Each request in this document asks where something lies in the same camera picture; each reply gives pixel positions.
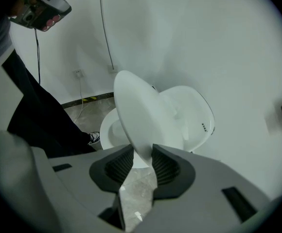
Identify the person's right shoe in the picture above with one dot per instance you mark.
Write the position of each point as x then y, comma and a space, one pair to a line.
94, 138

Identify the white rounded toilet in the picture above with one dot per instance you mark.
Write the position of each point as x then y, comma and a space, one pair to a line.
194, 110

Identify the white wall socket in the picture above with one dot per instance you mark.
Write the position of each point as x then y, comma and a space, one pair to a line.
79, 73

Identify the person's left forearm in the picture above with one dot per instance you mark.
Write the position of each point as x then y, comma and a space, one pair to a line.
17, 7

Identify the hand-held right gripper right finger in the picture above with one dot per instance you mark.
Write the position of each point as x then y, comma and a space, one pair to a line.
199, 198

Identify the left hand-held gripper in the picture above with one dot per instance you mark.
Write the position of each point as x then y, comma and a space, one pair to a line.
24, 16

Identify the person's black trousers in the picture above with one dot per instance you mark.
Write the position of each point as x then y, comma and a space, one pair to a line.
41, 115

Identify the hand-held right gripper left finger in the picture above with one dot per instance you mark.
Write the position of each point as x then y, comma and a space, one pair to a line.
82, 186

